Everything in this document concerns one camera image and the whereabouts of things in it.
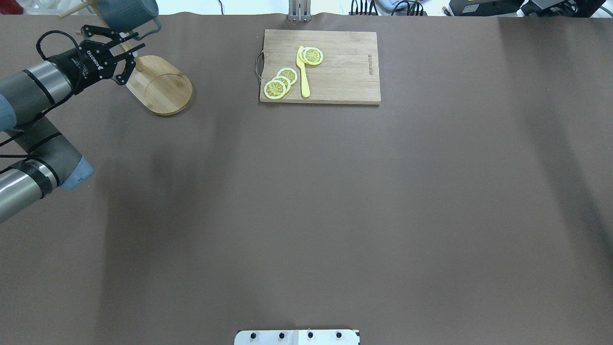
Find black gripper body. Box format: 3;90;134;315
48;40;117;94

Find red thermos bottle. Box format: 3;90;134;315
0;0;24;15

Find dark green mug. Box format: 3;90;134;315
96;0;162;41

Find white camera mast base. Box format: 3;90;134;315
234;328;361;345

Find wooden cup rack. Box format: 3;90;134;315
59;0;193;116

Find aluminium frame post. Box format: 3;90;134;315
287;0;312;23

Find black power adapter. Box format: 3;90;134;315
449;0;525;17

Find lemon slice middle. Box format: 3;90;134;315
272;76;292;92

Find bamboo cutting board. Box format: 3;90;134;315
259;29;381;105

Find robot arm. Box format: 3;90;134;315
0;25;145;221

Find lemon slice front left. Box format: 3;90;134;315
301;46;324;66

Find lemon slice behind left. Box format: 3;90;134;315
297;46;307;65

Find lemon slice lower cluster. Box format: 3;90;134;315
276;67;298;85

